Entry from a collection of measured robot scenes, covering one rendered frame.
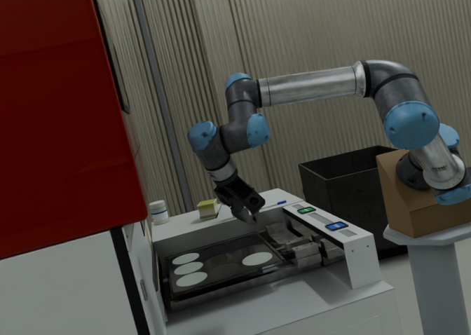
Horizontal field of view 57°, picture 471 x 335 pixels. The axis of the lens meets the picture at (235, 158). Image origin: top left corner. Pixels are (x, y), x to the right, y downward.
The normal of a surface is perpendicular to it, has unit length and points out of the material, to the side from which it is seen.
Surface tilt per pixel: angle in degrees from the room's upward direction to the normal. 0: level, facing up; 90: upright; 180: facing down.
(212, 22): 90
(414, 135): 131
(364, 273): 90
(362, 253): 90
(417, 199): 49
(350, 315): 90
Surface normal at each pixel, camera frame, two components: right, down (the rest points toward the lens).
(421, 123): 0.01, 0.77
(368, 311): 0.20, 0.07
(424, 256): -0.59, 0.23
